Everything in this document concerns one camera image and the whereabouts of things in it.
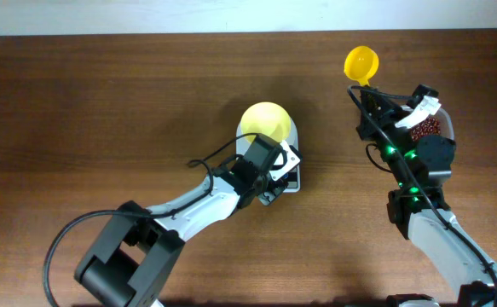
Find yellow measuring scoop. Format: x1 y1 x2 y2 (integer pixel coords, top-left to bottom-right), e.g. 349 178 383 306
344 46 379 86

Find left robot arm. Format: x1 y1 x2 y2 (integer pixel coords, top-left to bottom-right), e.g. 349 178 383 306
74 134 302 307

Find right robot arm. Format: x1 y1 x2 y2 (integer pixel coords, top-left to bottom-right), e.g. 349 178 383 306
348 84 497 306

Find white digital kitchen scale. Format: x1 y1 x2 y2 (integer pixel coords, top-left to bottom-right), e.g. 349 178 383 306
235 119 301 193

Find pale yellow bowl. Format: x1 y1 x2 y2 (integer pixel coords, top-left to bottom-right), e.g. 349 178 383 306
240 101 292 142

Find red beans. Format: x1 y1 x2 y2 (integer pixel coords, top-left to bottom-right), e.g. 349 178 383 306
409 117 441 142

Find clear plastic container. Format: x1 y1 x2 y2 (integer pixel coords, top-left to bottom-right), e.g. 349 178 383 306
400 105 454 140

